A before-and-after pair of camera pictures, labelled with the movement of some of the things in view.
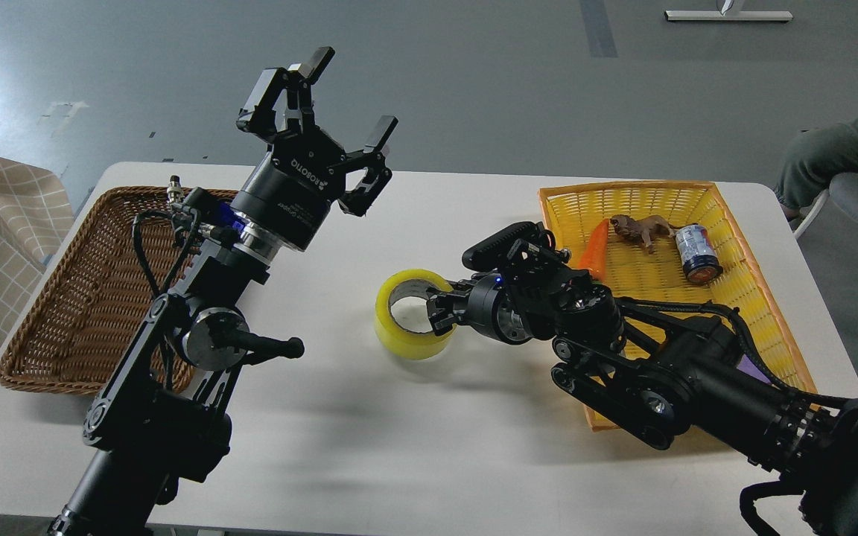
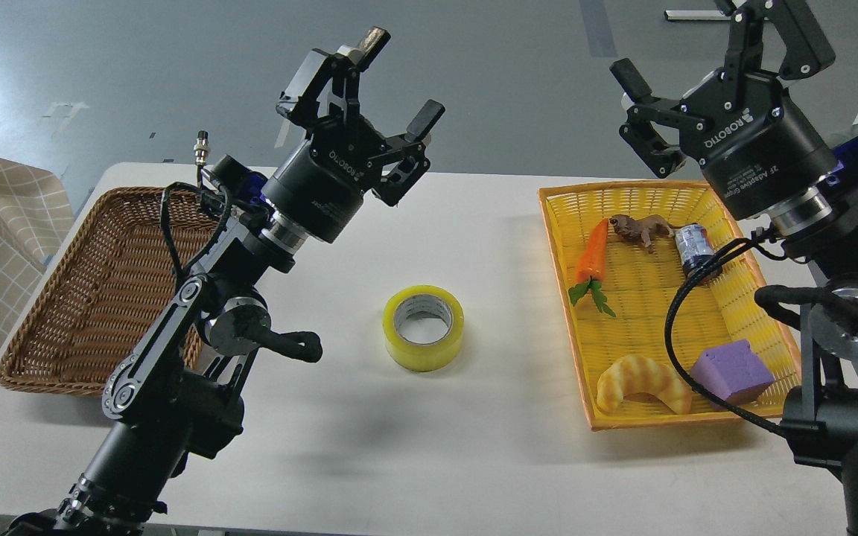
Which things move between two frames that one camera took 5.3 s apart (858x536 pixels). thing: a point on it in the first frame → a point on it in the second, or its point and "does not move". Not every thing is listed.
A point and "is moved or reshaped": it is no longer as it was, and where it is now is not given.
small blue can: x=700 y=263 does not move
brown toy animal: x=647 y=227 does not move
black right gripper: x=479 y=300 → x=754 y=146
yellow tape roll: x=398 y=340 is moved or reshaped
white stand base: x=728 y=16 does not move
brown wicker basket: x=95 y=293 does not move
